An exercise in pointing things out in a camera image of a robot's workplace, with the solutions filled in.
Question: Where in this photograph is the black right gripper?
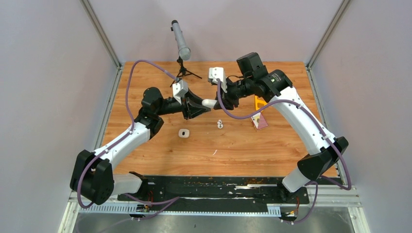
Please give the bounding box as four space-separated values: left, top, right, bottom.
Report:
214 76 254 109

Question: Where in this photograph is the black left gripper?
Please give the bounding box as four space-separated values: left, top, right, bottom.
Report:
156 87 212 120

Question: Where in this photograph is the white oval earbud case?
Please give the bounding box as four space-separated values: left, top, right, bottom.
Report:
202 99 218 109

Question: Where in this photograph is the white gold-trimmed earbud case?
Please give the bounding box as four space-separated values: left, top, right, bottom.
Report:
178 129 190 138

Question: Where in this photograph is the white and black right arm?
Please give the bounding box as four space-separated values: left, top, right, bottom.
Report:
208 52 349 203

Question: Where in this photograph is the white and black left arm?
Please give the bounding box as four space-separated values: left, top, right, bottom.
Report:
70 87 216 208

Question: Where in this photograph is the black microphone tripod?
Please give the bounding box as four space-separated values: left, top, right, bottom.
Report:
170 56 202 87

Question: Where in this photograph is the grey microphone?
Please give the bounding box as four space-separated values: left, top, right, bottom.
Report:
171 20 191 61

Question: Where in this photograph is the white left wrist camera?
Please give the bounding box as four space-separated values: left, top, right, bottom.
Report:
172 79 189 104

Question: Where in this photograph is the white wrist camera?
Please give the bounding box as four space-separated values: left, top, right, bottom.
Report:
207 67 227 93
172 79 189 104

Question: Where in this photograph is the yellow triangular plastic frame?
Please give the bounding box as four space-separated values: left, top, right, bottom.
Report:
254 96 267 111

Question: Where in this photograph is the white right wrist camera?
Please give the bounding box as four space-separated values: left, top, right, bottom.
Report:
207 67 227 93

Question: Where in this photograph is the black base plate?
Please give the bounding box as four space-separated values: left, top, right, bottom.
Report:
118 175 309 213

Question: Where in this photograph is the white cable duct strip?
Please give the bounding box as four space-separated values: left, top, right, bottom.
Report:
79 202 282 217

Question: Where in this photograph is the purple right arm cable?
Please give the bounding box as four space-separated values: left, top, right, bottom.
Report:
216 80 352 224

